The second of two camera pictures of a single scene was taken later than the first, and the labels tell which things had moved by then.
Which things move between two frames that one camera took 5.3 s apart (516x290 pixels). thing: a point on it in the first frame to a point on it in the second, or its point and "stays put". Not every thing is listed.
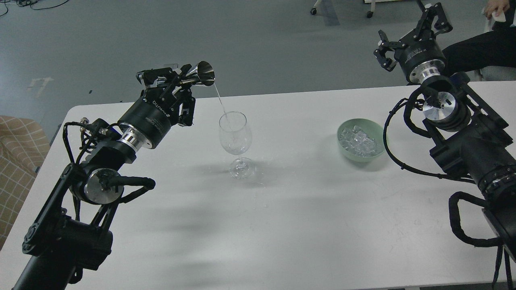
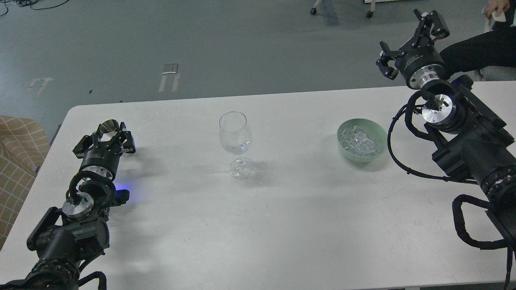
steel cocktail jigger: [203, 73] to [109, 128]
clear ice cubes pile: [358, 143] stays put
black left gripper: [149, 120] to [103, 157]
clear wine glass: [235, 135] stays put
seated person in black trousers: [496, 48] stays put
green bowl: [360, 140] stays put
